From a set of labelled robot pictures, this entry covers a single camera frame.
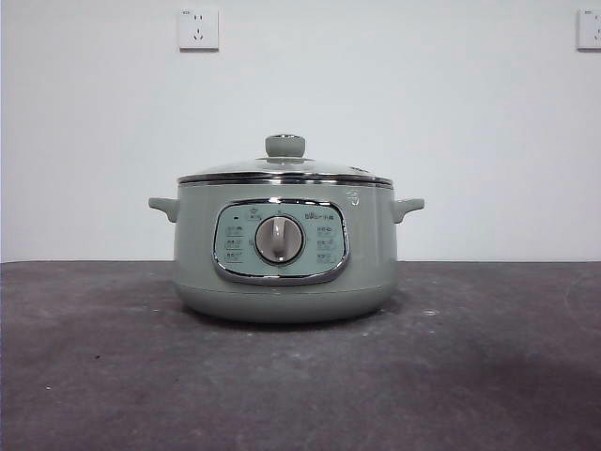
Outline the glass lid with green knob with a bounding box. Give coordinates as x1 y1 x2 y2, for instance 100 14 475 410
177 133 393 185

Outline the pale green electric pot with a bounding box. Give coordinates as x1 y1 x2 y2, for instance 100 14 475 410
147 177 426 324

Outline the white wall socket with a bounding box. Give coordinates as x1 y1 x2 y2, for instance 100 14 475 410
576 8 601 52
177 8 221 52

